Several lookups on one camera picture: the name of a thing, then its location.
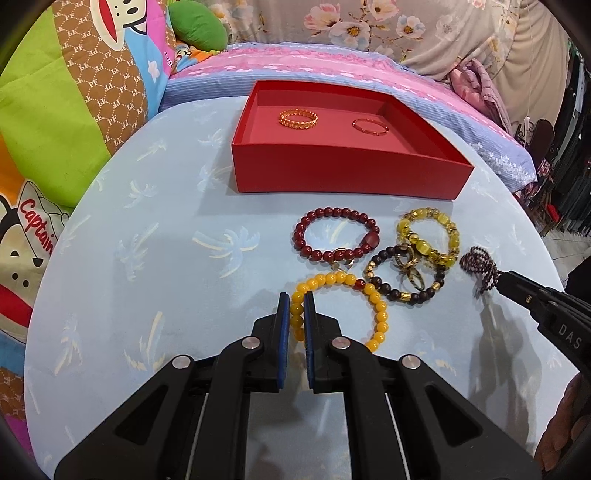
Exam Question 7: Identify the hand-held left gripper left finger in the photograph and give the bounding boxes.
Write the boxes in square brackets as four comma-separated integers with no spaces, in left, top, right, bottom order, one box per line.
[54,292,291,480]

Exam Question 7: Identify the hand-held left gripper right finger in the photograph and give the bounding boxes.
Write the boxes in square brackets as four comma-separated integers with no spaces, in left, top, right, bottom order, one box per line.
[302,292,542,480]

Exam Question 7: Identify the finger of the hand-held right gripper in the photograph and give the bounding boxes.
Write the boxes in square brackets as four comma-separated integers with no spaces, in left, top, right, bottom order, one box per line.
[496,271,566,324]

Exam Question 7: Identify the purple small bead bracelet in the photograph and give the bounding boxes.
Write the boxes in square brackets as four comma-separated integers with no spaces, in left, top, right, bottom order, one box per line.
[459,246,502,296]

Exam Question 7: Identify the orange bead bracelet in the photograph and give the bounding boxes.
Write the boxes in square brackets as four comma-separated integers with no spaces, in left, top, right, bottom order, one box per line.
[290,271,390,354]

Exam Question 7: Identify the yellow glass bead bracelet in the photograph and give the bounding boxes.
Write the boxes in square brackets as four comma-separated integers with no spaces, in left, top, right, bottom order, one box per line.
[397,208,461,271]

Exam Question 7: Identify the dark red bead bracelet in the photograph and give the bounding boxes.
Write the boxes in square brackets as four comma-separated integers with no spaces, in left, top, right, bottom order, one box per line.
[293,208,380,269]

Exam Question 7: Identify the dark brown bead bracelet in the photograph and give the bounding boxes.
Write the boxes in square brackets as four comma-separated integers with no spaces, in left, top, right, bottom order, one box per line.
[364,246,448,303]

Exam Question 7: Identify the gold ring charm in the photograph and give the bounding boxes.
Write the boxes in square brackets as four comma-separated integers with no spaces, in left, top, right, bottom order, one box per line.
[392,251,430,292]

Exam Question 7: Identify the red cardboard box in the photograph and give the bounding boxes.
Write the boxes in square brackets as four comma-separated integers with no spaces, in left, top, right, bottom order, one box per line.
[231,80,475,201]

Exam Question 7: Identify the thin rose gold bangle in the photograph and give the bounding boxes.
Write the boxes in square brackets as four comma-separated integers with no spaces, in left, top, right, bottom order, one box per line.
[352,118,389,137]

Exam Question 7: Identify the gold chain bangle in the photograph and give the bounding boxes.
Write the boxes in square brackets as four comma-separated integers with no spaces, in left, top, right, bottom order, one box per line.
[278,109,320,131]

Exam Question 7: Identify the dark wooden chair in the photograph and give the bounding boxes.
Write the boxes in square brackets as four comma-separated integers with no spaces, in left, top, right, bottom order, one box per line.
[517,117,557,167]

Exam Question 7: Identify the hanging dark clothes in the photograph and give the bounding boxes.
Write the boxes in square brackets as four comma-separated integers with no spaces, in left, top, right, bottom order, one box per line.
[531,41,591,236]

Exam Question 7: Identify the pink quilted cloth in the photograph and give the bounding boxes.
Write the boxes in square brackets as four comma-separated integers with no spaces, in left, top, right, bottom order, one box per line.
[450,58,514,136]

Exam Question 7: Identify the pink and blue striped bedsheet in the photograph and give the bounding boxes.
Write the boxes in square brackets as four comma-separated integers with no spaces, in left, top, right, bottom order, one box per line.
[159,41,537,197]

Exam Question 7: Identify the grey floral sheet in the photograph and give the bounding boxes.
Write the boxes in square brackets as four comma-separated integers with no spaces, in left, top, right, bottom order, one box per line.
[208,0,571,93]

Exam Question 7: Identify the cartoon monkey patterned pillow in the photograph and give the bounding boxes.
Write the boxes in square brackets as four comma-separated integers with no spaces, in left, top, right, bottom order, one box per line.
[0,0,227,416]

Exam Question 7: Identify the green plush cushion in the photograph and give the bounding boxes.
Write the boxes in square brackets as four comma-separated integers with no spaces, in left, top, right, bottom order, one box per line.
[167,0,228,51]

